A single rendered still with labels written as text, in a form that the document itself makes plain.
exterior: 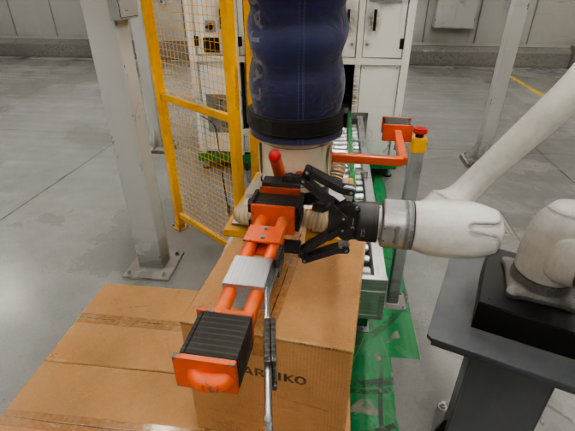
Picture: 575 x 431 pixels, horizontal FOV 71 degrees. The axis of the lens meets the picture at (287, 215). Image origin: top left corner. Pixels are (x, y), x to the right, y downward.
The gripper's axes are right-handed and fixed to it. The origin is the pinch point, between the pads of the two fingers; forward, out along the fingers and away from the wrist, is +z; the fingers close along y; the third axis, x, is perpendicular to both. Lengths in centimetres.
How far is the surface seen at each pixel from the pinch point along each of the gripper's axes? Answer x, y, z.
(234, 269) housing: -20.0, -1.5, 1.4
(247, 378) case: -3.2, 44.4, 5.8
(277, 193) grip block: 5.2, -1.7, -0.5
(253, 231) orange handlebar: -9.0, -1.4, 1.0
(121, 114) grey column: 128, 21, 106
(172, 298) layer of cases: 47, 69, 50
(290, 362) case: -3.8, 35.9, -4.7
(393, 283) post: 120, 108, -44
